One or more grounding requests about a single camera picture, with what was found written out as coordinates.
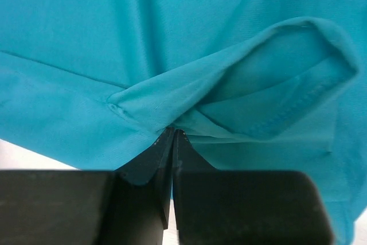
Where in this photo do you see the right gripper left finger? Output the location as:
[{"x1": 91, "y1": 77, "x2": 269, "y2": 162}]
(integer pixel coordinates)
[{"x1": 1, "y1": 128, "x2": 174, "y2": 244}]

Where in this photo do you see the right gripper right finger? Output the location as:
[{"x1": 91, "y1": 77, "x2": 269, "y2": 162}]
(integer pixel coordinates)
[{"x1": 173, "y1": 130, "x2": 335, "y2": 245}]

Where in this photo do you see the teal t shirt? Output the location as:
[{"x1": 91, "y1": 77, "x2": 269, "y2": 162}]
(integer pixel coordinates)
[{"x1": 1, "y1": 0, "x2": 366, "y2": 244}]

